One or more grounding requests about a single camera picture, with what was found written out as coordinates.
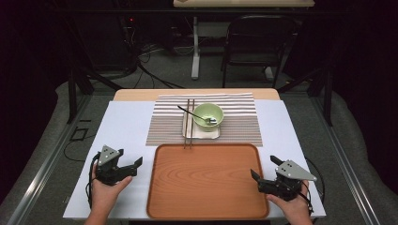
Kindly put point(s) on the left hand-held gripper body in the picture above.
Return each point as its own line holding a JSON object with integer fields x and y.
{"x": 108, "y": 155}

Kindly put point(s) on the white paper sheet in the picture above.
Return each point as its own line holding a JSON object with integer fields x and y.
{"x": 125, "y": 131}

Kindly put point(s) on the black folding chair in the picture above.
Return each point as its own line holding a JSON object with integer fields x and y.
{"x": 258, "y": 59}

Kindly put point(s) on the brown wooden tray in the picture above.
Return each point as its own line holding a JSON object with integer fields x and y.
{"x": 206, "y": 181}

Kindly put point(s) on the person's right hand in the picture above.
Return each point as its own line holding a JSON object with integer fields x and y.
{"x": 294, "y": 206}

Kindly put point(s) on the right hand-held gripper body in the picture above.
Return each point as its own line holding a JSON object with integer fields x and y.
{"x": 292, "y": 172}

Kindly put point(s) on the black equipment with red light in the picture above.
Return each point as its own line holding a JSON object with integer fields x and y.
{"x": 130, "y": 22}

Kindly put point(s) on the metal spoon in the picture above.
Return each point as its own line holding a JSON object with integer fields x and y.
{"x": 192, "y": 114}

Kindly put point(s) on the white-legged desk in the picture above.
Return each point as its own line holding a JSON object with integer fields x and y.
{"x": 195, "y": 56}

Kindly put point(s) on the aluminium floor rail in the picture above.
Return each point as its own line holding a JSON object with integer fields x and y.
{"x": 47, "y": 162}
{"x": 344, "y": 162}

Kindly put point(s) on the green bowl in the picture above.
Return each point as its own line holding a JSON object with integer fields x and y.
{"x": 205, "y": 111}

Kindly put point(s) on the white square plate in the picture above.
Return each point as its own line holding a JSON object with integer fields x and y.
{"x": 200, "y": 133}

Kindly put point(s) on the striped placemat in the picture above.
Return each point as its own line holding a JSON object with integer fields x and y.
{"x": 241, "y": 125}

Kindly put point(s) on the person's left hand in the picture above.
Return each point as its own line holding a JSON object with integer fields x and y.
{"x": 104, "y": 195}

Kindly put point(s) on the black metal stand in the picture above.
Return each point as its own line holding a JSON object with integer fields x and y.
{"x": 327, "y": 100}
{"x": 72, "y": 93}

